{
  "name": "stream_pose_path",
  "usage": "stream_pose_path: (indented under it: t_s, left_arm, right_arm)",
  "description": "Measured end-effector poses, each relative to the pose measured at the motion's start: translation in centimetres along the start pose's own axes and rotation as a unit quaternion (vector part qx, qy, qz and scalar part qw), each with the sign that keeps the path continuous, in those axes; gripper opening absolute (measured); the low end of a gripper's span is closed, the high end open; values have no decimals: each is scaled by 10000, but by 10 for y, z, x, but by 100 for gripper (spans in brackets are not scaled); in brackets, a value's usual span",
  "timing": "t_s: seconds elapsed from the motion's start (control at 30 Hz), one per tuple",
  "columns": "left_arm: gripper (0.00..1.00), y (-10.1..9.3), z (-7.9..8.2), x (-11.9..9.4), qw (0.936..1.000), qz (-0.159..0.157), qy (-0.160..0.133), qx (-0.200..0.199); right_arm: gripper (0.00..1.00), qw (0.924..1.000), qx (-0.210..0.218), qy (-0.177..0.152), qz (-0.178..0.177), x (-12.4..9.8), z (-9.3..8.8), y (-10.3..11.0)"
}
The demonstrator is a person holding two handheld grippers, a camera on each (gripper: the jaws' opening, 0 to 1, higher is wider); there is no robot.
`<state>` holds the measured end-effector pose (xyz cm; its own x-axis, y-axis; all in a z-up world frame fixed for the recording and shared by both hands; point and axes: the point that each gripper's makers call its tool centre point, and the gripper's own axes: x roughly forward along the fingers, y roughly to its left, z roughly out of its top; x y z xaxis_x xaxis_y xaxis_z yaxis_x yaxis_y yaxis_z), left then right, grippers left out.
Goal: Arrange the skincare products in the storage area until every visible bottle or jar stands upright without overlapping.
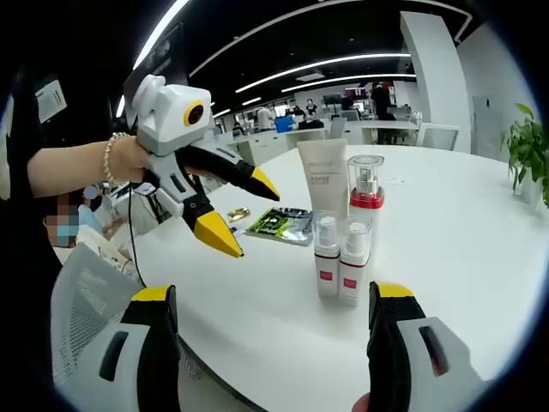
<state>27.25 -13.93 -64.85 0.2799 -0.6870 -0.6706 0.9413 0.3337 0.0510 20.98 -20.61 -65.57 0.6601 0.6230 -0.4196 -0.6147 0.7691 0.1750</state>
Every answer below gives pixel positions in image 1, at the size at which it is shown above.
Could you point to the large red-collared skincare bottle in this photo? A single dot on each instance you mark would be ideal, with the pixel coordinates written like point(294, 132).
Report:
point(376, 223)

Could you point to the white framed office chair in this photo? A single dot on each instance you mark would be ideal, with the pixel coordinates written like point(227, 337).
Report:
point(437, 137)

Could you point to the person's right hand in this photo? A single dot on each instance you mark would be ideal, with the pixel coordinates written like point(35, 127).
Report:
point(363, 404)

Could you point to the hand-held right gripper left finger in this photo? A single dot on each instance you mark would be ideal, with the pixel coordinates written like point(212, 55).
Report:
point(146, 356)

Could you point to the white printed bag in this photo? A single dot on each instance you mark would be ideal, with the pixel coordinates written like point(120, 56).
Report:
point(107, 253)

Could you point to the person's black shirt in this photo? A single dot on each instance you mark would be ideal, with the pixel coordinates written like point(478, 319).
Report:
point(30, 266)

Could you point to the wide bright ceiling light strip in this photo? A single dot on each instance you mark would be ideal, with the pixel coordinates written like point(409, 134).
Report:
point(164, 30)

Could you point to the blue box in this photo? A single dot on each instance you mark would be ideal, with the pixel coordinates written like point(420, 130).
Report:
point(285, 124)

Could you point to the thin ceiling light strip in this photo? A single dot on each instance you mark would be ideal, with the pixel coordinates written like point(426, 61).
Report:
point(321, 63)
point(343, 79)

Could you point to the white high-back office chair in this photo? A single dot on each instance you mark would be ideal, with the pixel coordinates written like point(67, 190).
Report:
point(337, 128)

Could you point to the small white skincare bottle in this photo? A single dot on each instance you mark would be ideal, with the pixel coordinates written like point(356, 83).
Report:
point(328, 279)
point(354, 287)

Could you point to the grey wall panel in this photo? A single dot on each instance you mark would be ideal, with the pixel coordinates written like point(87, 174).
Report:
point(482, 124)

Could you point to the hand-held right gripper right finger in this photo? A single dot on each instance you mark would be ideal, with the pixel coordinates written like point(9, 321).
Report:
point(407, 365)

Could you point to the ceiling air conditioner unit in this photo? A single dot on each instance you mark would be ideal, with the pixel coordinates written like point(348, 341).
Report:
point(51, 103)

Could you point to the grey mesh office chair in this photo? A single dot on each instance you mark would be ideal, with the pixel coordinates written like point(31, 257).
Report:
point(90, 292)

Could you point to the white skincare tube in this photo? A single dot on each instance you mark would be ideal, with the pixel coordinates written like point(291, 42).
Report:
point(323, 171)

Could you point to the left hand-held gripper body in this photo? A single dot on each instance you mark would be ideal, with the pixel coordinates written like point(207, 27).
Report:
point(167, 124)

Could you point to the dark green-edged skincare sachet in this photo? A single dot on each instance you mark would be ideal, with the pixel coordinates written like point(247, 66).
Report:
point(279, 225)

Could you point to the gold foil skincare sachet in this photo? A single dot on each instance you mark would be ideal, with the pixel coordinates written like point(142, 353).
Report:
point(239, 214)

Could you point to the potted green plant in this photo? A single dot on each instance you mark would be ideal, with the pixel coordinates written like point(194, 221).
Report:
point(529, 146)

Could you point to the person's left hand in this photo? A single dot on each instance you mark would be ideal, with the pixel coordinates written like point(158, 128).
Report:
point(130, 161)

